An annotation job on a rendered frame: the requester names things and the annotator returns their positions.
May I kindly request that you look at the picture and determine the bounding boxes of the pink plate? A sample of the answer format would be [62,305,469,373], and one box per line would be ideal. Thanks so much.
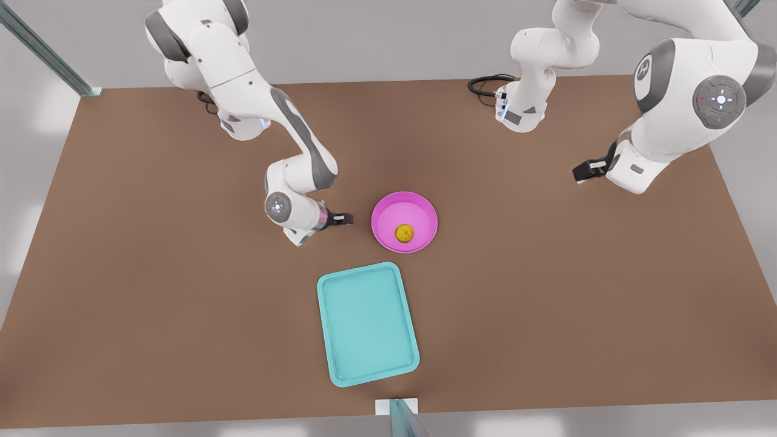
[371,191,439,254]

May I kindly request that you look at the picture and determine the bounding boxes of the teal rectangular tray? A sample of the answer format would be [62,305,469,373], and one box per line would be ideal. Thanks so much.
[316,262,421,388]

